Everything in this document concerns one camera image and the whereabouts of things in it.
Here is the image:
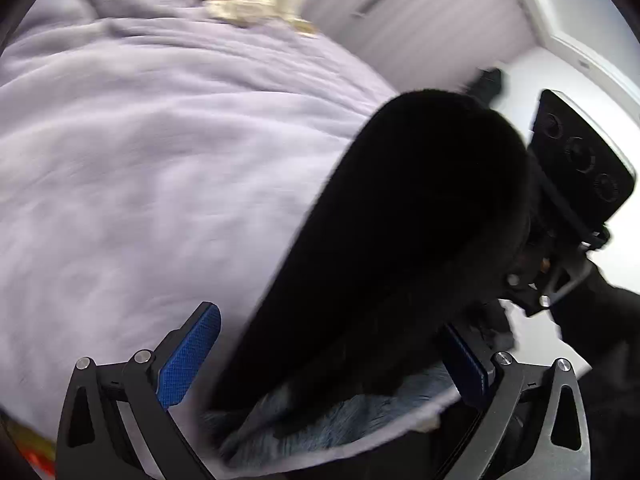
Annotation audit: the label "black pants with patterned waistband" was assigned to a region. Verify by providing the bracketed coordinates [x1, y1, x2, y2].
[203, 90, 529, 471]

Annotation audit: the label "black jacket on rack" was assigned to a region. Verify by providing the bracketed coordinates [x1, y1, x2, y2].
[464, 67, 504, 108]

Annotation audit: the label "red printed bag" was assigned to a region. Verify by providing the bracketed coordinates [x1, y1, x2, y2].
[2, 418, 55, 480]

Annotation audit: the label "lilac plush bed blanket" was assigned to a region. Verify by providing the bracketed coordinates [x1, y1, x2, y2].
[1, 0, 394, 439]

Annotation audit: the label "pale pink curtains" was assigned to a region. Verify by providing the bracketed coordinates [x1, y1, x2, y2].
[303, 0, 537, 91]

